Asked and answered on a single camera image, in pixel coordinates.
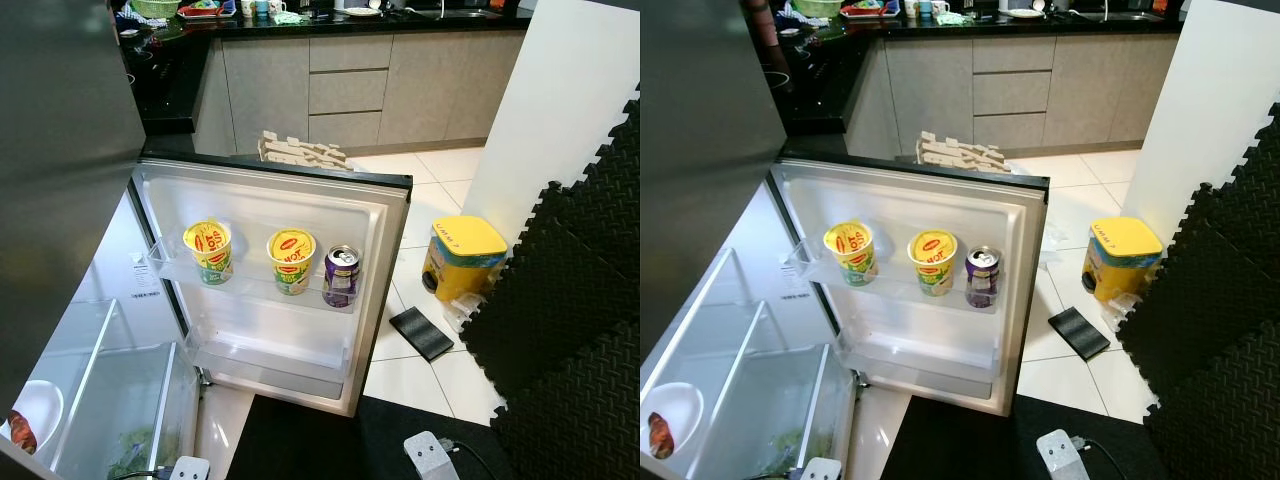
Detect yellow Maggi noodle cup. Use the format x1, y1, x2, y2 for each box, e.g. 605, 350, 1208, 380
907, 230, 959, 297
267, 228, 318, 296
183, 219, 234, 286
823, 220, 876, 288

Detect fridge door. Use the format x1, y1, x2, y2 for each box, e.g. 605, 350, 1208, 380
768, 150, 1051, 416
130, 150, 413, 418

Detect dark grey two-door fridge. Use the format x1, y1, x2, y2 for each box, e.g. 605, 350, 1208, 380
0, 0, 206, 480
640, 0, 861, 480

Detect black interlocking foam mat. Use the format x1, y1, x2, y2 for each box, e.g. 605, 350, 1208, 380
460, 95, 641, 480
1115, 100, 1280, 480

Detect small white bowl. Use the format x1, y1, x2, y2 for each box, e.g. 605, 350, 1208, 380
0, 380, 64, 456
640, 382, 705, 461

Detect yellow tin blue band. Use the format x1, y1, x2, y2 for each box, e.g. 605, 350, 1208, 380
421, 215, 509, 303
1082, 217, 1164, 303

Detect reddish brown sweet potato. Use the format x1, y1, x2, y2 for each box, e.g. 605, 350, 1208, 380
648, 412, 677, 459
8, 410, 39, 453

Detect small black foam pad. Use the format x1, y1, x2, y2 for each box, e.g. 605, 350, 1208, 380
1047, 306, 1112, 362
389, 307, 455, 362

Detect person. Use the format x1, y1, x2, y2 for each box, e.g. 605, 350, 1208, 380
745, 0, 791, 56

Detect green leafy vegetables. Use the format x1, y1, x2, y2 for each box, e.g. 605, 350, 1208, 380
770, 425, 836, 480
105, 425, 186, 480

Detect grey kitchen cabinet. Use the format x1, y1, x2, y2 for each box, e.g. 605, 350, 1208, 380
195, 30, 531, 156
850, 30, 1186, 156

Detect purple drink can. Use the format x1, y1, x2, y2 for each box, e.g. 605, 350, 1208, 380
964, 245, 1004, 309
322, 244, 362, 309

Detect black foam floor mat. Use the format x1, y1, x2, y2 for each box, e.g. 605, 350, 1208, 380
225, 395, 511, 480
880, 395, 1171, 480

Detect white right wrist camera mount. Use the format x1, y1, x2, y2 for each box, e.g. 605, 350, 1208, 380
403, 430, 461, 480
1035, 428, 1091, 480

